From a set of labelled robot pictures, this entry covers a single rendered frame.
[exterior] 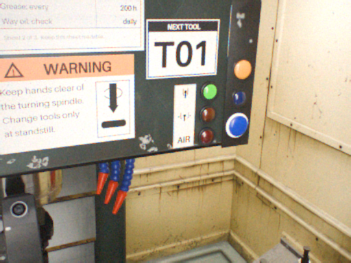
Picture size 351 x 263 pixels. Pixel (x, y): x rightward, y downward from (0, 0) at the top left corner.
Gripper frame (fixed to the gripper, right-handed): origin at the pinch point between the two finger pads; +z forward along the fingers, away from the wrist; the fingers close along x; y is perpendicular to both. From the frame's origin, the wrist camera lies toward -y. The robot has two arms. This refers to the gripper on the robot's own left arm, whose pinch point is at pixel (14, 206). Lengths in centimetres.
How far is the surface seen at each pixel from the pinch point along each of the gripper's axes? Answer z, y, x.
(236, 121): -22.1, -19.8, 28.9
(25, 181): -8.7, -8.8, 1.6
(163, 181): 80, 46, 63
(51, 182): -6.7, -6.9, 5.5
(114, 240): 45, 46, 30
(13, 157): -21.2, -18.4, 0.0
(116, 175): -5.0, -5.3, 16.5
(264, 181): 57, 42, 101
